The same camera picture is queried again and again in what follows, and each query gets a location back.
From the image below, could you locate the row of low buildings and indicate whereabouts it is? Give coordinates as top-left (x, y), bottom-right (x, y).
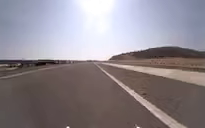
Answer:
top-left (0, 59), bottom-right (91, 69)

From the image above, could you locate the dark hill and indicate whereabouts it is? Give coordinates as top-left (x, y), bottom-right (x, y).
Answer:
top-left (108, 46), bottom-right (205, 61)

